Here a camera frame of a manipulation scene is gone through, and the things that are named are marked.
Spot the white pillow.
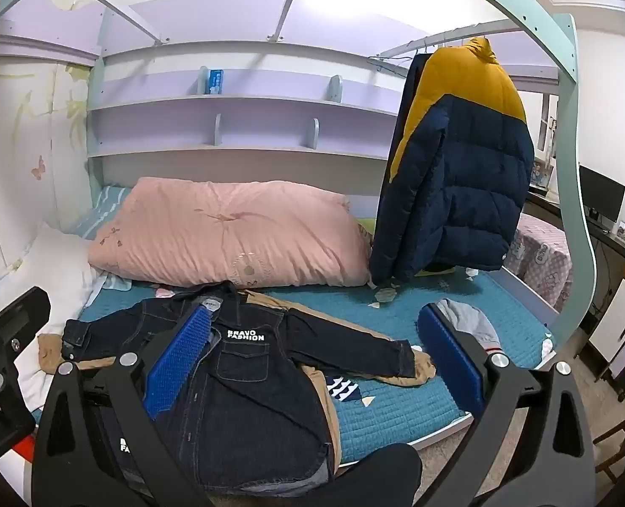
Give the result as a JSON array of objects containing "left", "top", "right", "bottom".
[{"left": 0, "top": 222, "right": 107, "bottom": 414}]

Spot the striped blue pillow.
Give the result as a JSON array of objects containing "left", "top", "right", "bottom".
[{"left": 69, "top": 185, "right": 134, "bottom": 240}]

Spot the wire clothes hanger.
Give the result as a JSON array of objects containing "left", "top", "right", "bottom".
[{"left": 368, "top": 55, "right": 415, "bottom": 78}]

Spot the black computer monitor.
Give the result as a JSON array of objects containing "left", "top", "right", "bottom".
[{"left": 578, "top": 165, "right": 625, "bottom": 223}]

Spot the tan button-up jacket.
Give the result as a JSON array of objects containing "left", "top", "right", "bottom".
[{"left": 38, "top": 289, "right": 438, "bottom": 479}]

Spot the person's leg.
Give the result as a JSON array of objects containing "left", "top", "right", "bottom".
[{"left": 338, "top": 444, "right": 424, "bottom": 507}]

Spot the framed picture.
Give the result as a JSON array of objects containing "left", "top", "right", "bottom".
[{"left": 529, "top": 161, "right": 555, "bottom": 190}]

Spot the wooden chair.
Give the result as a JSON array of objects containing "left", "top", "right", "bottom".
[{"left": 592, "top": 396, "right": 625, "bottom": 487}]

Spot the mint green bed frame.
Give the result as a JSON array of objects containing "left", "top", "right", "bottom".
[{"left": 0, "top": 0, "right": 605, "bottom": 340}]

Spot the light blue cloth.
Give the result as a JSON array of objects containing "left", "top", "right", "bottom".
[{"left": 93, "top": 272, "right": 134, "bottom": 292}]

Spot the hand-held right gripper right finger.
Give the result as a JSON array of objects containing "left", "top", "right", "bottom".
[{"left": 412, "top": 303, "right": 595, "bottom": 507}]

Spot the teal quilted bed mat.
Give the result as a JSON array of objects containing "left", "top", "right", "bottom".
[{"left": 77, "top": 268, "right": 556, "bottom": 468}]

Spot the pink quilt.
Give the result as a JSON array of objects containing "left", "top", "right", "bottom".
[{"left": 87, "top": 176, "right": 374, "bottom": 289}]

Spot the grey cap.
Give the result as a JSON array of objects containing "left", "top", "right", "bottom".
[{"left": 434, "top": 298, "right": 503, "bottom": 356}]

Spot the lavender wall shelf unit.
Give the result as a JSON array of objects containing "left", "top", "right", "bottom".
[{"left": 87, "top": 37, "right": 415, "bottom": 164}]

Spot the red plastic item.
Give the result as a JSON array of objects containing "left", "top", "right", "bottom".
[{"left": 10, "top": 433, "right": 35, "bottom": 468}]

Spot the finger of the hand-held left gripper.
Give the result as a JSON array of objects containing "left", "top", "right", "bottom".
[{"left": 0, "top": 286, "right": 52, "bottom": 381}]

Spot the pink patterned cloth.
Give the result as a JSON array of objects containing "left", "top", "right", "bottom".
[{"left": 504, "top": 211, "right": 575, "bottom": 313}]

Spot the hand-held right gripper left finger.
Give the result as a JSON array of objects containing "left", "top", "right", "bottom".
[{"left": 32, "top": 305, "right": 211, "bottom": 507}]

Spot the white cabinet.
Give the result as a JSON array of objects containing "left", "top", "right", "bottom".
[{"left": 590, "top": 264, "right": 625, "bottom": 382}]

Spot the white clothes rail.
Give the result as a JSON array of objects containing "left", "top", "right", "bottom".
[{"left": 368, "top": 21, "right": 524, "bottom": 64}]

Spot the dark denim jacket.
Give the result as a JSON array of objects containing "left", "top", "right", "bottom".
[{"left": 61, "top": 281, "right": 416, "bottom": 492}]

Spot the navy and yellow puffer jacket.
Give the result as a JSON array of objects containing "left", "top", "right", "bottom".
[{"left": 369, "top": 37, "right": 536, "bottom": 290}]

